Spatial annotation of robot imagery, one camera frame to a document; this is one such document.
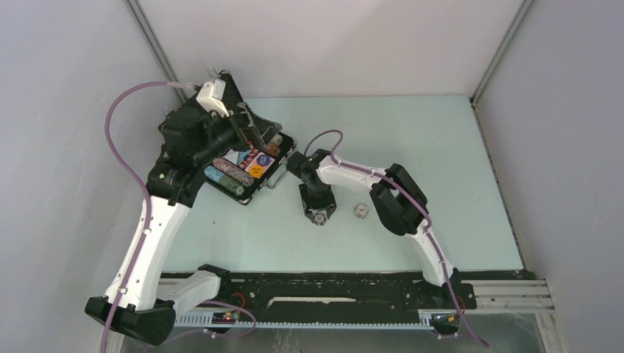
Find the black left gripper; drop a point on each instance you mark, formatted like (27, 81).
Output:
(255, 129)

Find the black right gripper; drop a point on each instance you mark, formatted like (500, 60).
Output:
(328, 204)

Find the blue small blind button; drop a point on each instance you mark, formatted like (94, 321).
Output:
(264, 160)

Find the blue card deck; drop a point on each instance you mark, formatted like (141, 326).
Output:
(236, 156)

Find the blue white poker chip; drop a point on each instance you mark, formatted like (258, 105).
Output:
(320, 219)

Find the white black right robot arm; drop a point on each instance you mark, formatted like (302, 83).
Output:
(398, 201)

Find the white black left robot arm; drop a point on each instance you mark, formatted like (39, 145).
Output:
(131, 306)

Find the brown orange chip row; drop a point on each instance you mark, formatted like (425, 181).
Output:
(273, 147)

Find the red dice row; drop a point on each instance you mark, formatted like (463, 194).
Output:
(249, 158)

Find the red card deck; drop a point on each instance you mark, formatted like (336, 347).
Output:
(266, 168)

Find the yellow big blind button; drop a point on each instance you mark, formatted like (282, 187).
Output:
(256, 171)

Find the purple chip row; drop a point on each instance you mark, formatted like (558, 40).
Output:
(233, 171)

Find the black aluminium poker case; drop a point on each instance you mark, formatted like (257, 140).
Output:
(181, 185)

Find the green blue chip row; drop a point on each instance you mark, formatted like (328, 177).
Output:
(225, 182)

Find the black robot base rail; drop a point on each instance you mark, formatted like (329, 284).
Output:
(343, 298)

